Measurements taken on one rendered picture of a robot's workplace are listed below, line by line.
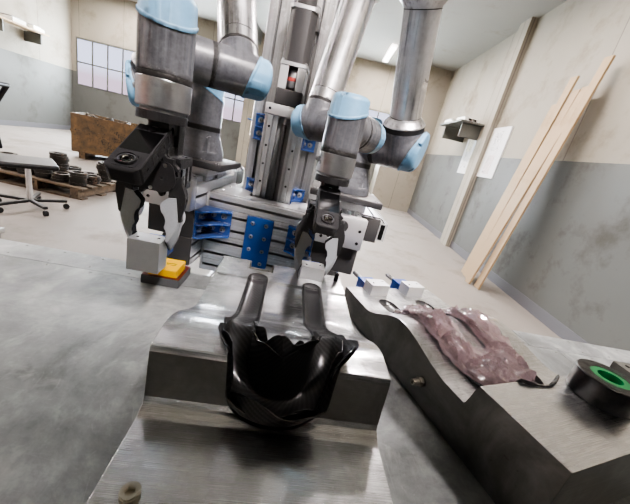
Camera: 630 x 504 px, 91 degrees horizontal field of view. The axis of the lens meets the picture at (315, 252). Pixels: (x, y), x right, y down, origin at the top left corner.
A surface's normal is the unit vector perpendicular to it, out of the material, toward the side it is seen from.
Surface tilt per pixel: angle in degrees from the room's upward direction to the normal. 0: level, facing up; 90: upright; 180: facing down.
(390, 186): 90
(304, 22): 90
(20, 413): 0
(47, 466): 0
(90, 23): 90
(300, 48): 90
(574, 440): 0
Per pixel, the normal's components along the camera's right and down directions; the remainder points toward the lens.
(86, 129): 0.34, 0.38
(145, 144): 0.22, -0.65
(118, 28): -0.04, 0.32
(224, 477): 0.22, -0.92
